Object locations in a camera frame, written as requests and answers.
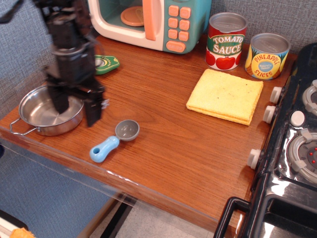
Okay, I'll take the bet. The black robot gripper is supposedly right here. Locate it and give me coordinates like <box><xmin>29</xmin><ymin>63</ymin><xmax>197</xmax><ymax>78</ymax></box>
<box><xmin>44</xmin><ymin>42</ymin><xmax>108</xmax><ymax>127</ymax></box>

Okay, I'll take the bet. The silver metal pot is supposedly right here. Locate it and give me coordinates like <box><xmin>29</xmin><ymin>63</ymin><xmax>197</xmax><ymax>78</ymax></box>
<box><xmin>9</xmin><ymin>85</ymin><xmax>84</xmax><ymax>136</ymax></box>

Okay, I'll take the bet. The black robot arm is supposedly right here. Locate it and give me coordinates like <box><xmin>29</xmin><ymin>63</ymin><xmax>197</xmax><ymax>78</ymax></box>
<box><xmin>0</xmin><ymin>0</ymin><xmax>106</xmax><ymax>126</ymax></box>

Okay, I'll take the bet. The yellow-orange folded towel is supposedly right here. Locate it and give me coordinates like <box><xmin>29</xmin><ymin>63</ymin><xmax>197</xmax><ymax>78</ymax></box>
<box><xmin>186</xmin><ymin>69</ymin><xmax>264</xmax><ymax>126</ymax></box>

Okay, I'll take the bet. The green toy avocado half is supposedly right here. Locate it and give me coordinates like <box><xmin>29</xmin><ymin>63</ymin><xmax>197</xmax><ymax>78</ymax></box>
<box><xmin>95</xmin><ymin>55</ymin><xmax>120</xmax><ymax>75</ymax></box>

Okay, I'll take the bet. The blue grey toy scoop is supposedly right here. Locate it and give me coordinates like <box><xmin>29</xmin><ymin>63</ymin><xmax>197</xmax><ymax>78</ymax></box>
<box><xmin>89</xmin><ymin>119</ymin><xmax>140</xmax><ymax>163</ymax></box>

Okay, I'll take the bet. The orange microwave plate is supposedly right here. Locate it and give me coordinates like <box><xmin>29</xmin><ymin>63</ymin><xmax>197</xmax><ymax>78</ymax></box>
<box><xmin>120</xmin><ymin>6</ymin><xmax>144</xmax><ymax>27</ymax></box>

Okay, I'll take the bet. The teal toy microwave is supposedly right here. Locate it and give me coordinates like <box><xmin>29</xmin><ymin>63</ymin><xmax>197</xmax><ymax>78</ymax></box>
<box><xmin>88</xmin><ymin>0</ymin><xmax>211</xmax><ymax>54</ymax></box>

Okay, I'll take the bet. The orange object bottom left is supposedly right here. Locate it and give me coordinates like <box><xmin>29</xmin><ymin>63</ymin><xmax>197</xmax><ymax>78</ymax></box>
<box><xmin>9</xmin><ymin>228</ymin><xmax>35</xmax><ymax>238</ymax></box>

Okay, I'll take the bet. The tomato sauce can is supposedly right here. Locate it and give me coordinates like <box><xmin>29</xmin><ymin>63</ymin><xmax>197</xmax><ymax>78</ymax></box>
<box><xmin>205</xmin><ymin>12</ymin><xmax>248</xmax><ymax>71</ymax></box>

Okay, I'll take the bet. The white stove knob front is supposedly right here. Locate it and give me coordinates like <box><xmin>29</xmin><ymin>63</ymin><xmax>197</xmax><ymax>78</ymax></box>
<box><xmin>247</xmin><ymin>149</ymin><xmax>262</xmax><ymax>170</ymax></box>

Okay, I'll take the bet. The white stove knob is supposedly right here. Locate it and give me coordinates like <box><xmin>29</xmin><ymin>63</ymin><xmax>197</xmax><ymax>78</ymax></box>
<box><xmin>247</xmin><ymin>149</ymin><xmax>262</xmax><ymax>170</ymax></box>
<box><xmin>269</xmin><ymin>87</ymin><xmax>283</xmax><ymax>104</ymax></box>
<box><xmin>263</xmin><ymin>106</ymin><xmax>276</xmax><ymax>124</ymax></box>

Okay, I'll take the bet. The white stove knob middle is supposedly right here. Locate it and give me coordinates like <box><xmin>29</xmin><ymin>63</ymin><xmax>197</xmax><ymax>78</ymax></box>
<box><xmin>263</xmin><ymin>106</ymin><xmax>276</xmax><ymax>124</ymax></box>

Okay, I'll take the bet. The pineapple slices can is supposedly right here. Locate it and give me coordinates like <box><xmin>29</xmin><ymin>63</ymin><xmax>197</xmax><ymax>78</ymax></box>
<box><xmin>245</xmin><ymin>33</ymin><xmax>291</xmax><ymax>80</ymax></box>

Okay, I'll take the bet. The white stove knob rear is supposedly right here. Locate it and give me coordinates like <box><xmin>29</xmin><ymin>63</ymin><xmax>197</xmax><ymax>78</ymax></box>
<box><xmin>269</xmin><ymin>87</ymin><xmax>283</xmax><ymax>104</ymax></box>

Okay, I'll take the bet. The white round stove button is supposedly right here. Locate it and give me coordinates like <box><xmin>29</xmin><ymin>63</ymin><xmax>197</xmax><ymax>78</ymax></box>
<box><xmin>290</xmin><ymin>111</ymin><xmax>305</xmax><ymax>127</ymax></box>

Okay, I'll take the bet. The black toy stove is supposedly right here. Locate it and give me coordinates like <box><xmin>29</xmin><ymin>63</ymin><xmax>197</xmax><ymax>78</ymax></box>
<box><xmin>213</xmin><ymin>42</ymin><xmax>317</xmax><ymax>238</ymax></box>

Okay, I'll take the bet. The grey stove burner front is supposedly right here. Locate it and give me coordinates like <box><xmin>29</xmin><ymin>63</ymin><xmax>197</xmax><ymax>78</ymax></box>
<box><xmin>287</xmin><ymin>128</ymin><xmax>317</xmax><ymax>184</ymax></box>

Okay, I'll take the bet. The grey stove burner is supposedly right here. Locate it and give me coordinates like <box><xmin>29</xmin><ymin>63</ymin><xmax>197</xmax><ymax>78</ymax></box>
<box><xmin>302</xmin><ymin>80</ymin><xmax>317</xmax><ymax>116</ymax></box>
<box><xmin>287</xmin><ymin>128</ymin><xmax>317</xmax><ymax>184</ymax></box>

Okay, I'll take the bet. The grey stove burner rear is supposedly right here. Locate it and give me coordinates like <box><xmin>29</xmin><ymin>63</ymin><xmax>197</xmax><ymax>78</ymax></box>
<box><xmin>302</xmin><ymin>80</ymin><xmax>317</xmax><ymax>116</ymax></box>

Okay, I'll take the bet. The black oven door handle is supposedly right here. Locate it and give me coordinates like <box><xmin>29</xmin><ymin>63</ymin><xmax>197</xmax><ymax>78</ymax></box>
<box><xmin>213</xmin><ymin>196</ymin><xmax>251</xmax><ymax>238</ymax></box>

